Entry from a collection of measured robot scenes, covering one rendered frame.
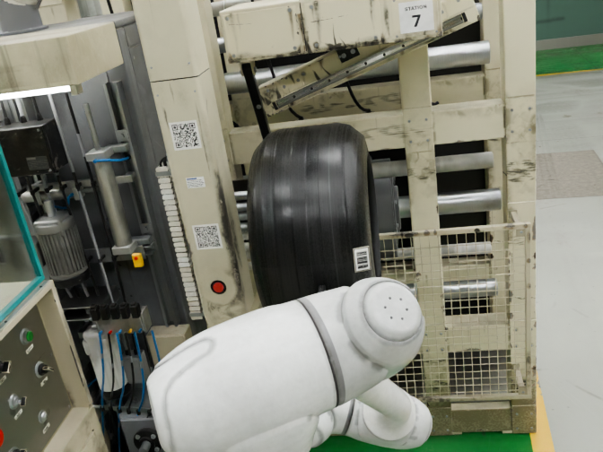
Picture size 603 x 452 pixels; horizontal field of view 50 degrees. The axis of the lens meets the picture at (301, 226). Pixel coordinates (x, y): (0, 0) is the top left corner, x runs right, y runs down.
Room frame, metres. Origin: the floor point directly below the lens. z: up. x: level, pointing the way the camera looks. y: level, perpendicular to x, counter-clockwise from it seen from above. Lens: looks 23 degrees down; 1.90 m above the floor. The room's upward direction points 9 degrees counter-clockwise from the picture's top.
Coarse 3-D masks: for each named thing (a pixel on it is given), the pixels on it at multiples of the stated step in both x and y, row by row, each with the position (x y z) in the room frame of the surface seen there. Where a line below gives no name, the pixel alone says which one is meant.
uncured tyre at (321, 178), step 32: (288, 128) 1.74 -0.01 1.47; (320, 128) 1.67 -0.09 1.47; (352, 128) 1.70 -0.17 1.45; (256, 160) 1.61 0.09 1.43; (288, 160) 1.56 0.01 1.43; (320, 160) 1.53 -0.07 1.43; (352, 160) 1.54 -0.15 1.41; (256, 192) 1.52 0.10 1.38; (288, 192) 1.48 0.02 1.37; (320, 192) 1.46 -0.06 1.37; (352, 192) 1.46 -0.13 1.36; (256, 224) 1.47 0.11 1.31; (288, 224) 1.44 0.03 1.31; (320, 224) 1.42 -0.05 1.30; (352, 224) 1.42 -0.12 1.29; (256, 256) 1.45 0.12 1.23; (288, 256) 1.42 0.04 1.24; (320, 256) 1.40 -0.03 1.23; (352, 256) 1.39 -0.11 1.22; (288, 288) 1.41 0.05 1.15
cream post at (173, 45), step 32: (160, 0) 1.66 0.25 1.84; (192, 0) 1.73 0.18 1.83; (160, 32) 1.66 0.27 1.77; (192, 32) 1.68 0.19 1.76; (160, 64) 1.66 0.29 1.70; (192, 64) 1.65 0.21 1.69; (160, 96) 1.67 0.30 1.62; (192, 96) 1.65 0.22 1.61; (192, 160) 1.66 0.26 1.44; (224, 160) 1.74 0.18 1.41; (192, 192) 1.66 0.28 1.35; (224, 192) 1.68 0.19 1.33; (192, 224) 1.66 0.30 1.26; (224, 224) 1.65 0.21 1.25; (192, 256) 1.67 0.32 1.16; (224, 256) 1.65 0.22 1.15; (224, 288) 1.66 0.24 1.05; (224, 320) 1.66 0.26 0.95
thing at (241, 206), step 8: (232, 184) 2.19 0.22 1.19; (240, 184) 2.19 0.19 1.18; (240, 192) 2.07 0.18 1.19; (240, 200) 2.19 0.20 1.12; (240, 208) 2.05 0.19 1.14; (240, 216) 2.06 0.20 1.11; (240, 224) 2.06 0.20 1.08; (248, 240) 2.19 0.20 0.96; (248, 248) 2.05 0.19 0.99; (248, 256) 2.06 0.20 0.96; (248, 264) 2.06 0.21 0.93
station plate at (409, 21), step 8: (424, 0) 1.80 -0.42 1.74; (432, 0) 1.79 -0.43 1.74; (400, 8) 1.81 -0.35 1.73; (408, 8) 1.81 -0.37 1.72; (416, 8) 1.80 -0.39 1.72; (424, 8) 1.80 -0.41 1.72; (432, 8) 1.79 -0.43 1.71; (400, 16) 1.81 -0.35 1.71; (408, 16) 1.81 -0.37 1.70; (416, 16) 1.80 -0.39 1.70; (424, 16) 1.80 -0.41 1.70; (432, 16) 1.79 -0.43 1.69; (400, 24) 1.81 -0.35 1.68; (408, 24) 1.81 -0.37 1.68; (416, 24) 1.80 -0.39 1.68; (424, 24) 1.80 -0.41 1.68; (432, 24) 1.79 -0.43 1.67; (400, 32) 1.81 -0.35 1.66; (408, 32) 1.81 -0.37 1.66
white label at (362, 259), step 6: (354, 252) 1.39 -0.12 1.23; (360, 252) 1.40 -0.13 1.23; (366, 252) 1.40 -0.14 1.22; (354, 258) 1.39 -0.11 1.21; (360, 258) 1.39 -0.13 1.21; (366, 258) 1.40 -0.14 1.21; (354, 264) 1.39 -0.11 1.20; (360, 264) 1.39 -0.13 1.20; (366, 264) 1.40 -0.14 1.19; (360, 270) 1.39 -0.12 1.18
